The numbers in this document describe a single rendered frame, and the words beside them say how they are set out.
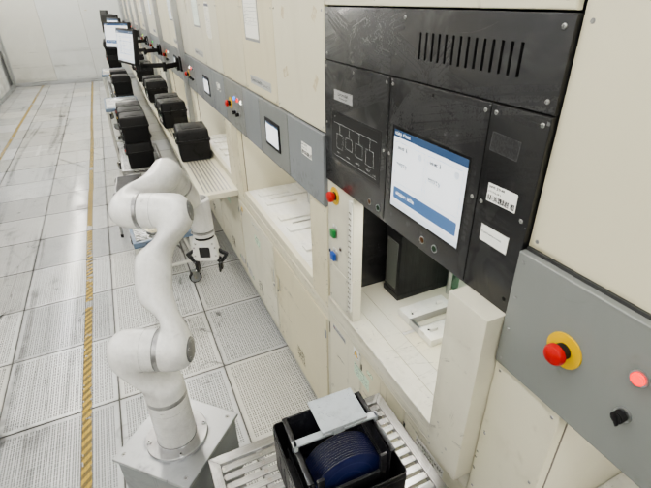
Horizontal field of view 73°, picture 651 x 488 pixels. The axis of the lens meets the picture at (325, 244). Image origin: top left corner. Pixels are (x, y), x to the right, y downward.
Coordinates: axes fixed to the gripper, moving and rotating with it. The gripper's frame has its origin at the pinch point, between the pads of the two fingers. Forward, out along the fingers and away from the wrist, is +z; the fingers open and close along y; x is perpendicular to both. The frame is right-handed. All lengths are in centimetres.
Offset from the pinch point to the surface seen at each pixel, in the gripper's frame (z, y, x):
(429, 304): 11, 89, -12
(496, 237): -54, 83, -75
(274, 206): 16, 16, 95
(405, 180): -55, 69, -46
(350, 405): -7, 54, -76
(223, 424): 25, 14, -56
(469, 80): -82, 77, -62
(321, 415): -7, 47, -79
